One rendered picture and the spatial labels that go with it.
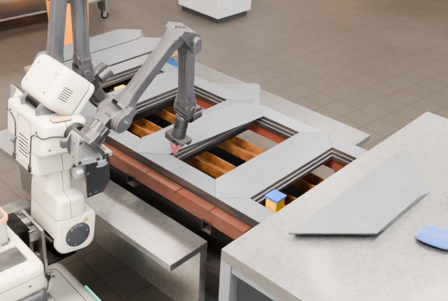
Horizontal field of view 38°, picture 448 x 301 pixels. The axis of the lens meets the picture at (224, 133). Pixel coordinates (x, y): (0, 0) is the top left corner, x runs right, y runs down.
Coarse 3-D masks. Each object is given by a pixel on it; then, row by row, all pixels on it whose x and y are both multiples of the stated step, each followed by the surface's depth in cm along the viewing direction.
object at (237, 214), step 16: (112, 80) 340; (160, 96) 323; (208, 96) 328; (208, 112) 308; (240, 128) 303; (272, 128) 304; (288, 128) 299; (112, 144) 284; (208, 144) 289; (144, 160) 272; (320, 160) 279; (336, 160) 284; (352, 160) 279; (176, 176) 260; (288, 176) 265; (192, 192) 256; (224, 208) 246; (256, 224) 236
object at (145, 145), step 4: (144, 140) 282; (140, 144) 279; (144, 144) 279; (148, 144) 279; (140, 148) 276; (144, 148) 276; (148, 148) 276; (152, 148) 276; (156, 148) 277; (148, 152) 273; (152, 152) 273; (156, 152) 273; (160, 152) 273; (164, 152) 274
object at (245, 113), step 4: (236, 104) 316; (228, 108) 312; (232, 108) 313; (236, 108) 313; (240, 108) 313; (244, 108) 313; (236, 112) 309; (240, 112) 309; (244, 112) 309; (248, 112) 310; (252, 112) 310; (240, 116) 306; (244, 116) 306; (248, 116) 306; (252, 116) 306; (256, 116) 306; (260, 116) 307; (248, 120) 303; (252, 120) 303
